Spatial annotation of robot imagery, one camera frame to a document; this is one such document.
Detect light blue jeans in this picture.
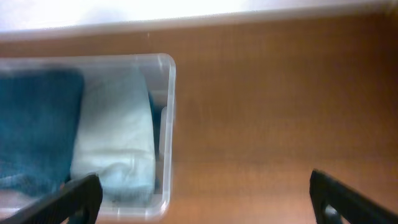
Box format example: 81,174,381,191
70,67,155,204

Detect blue denim jeans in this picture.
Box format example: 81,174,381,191
1,68,85,197

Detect dark teal garment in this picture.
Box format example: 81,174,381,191
148,93,162,162

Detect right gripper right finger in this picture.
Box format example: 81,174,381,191
309,169,397,224

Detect clear plastic storage bin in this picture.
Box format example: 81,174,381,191
1,54,176,222

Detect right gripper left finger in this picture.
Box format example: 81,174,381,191
1,175,103,224

